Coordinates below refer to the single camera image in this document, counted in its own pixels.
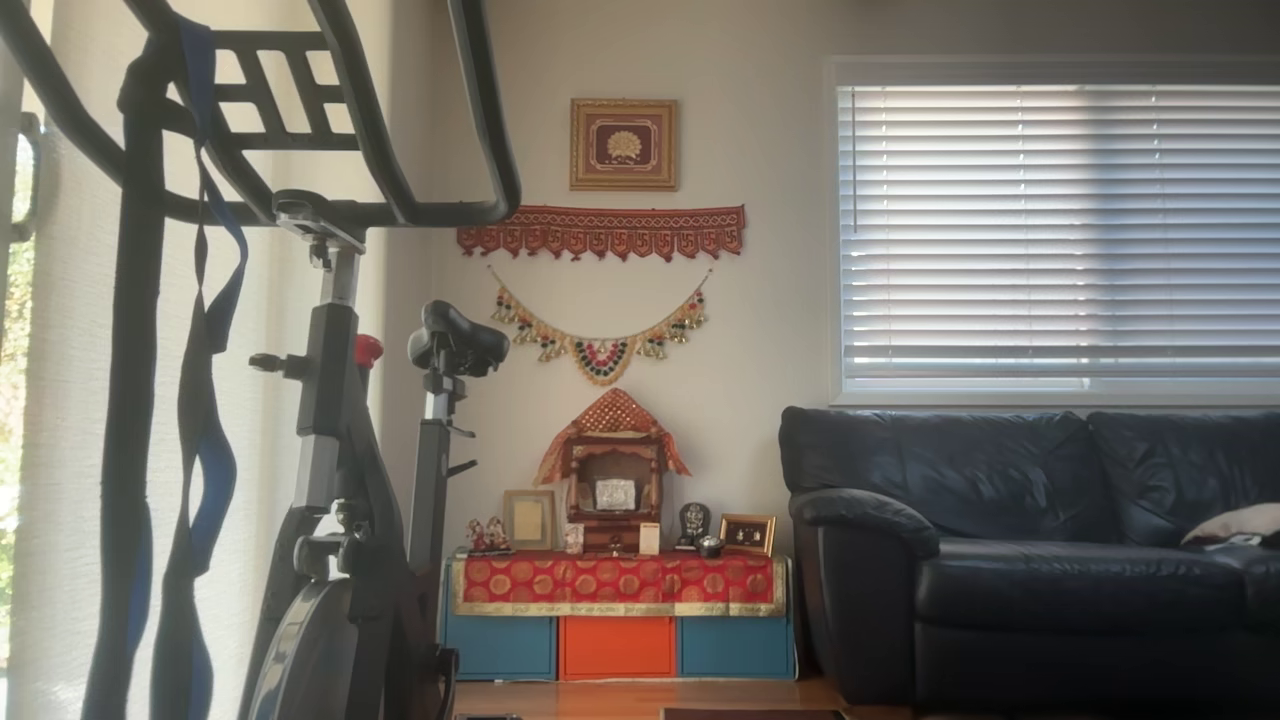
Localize beaded door garland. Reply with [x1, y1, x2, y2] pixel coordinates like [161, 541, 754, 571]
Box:
[487, 265, 713, 388]

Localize orange shrine canopy cloth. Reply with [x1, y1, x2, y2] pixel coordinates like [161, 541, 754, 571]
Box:
[535, 388, 691, 488]

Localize small wooden shrine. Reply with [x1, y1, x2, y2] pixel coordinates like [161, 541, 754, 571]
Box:
[563, 435, 666, 554]

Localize red gold patterned tablecloth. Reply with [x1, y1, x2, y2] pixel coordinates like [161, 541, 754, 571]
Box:
[450, 553, 788, 617]

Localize orange storage cube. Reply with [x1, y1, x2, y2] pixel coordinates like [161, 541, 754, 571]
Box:
[560, 616, 677, 681]

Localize blue storage cube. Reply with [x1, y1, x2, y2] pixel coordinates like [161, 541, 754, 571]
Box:
[445, 615, 557, 681]
[680, 616, 794, 681]

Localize black exercise bike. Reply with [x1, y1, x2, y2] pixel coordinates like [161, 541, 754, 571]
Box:
[0, 0, 523, 720]

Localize dark red rug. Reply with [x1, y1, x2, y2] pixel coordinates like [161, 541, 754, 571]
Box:
[660, 707, 851, 720]

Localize black leather sofa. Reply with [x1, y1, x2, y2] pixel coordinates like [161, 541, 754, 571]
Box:
[778, 405, 1280, 713]

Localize white window blinds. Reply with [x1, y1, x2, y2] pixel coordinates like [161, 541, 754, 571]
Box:
[838, 85, 1280, 393]

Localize white sheer curtain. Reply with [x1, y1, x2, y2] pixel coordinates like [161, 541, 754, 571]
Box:
[10, 0, 391, 720]

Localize beige cushion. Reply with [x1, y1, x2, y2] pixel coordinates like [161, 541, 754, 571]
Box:
[1180, 502, 1280, 549]

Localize red embroidered wall hanging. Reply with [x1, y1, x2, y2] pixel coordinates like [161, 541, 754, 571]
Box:
[457, 205, 746, 263]

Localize beige photo frame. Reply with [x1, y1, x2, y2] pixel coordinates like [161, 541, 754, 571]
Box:
[502, 489, 557, 552]

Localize gold photo frame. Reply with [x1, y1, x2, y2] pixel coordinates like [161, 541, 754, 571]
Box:
[719, 513, 777, 558]

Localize gold framed wall picture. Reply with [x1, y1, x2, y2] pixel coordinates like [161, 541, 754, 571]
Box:
[570, 98, 679, 192]

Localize white window frame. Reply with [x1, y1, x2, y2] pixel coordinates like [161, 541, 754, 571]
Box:
[828, 55, 1280, 408]

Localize black and blue strap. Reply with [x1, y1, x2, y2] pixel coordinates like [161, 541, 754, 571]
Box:
[150, 15, 251, 720]

